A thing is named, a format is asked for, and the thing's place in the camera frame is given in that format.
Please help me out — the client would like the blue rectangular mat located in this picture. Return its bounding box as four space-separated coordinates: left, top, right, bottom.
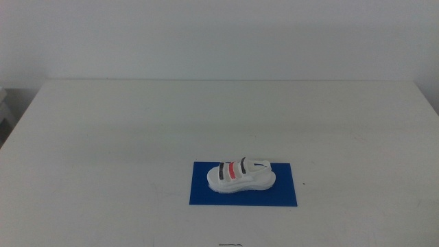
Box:
189 161 298 207

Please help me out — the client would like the white sandal with coloured straps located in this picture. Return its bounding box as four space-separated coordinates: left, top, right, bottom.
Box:
206 156 276 194

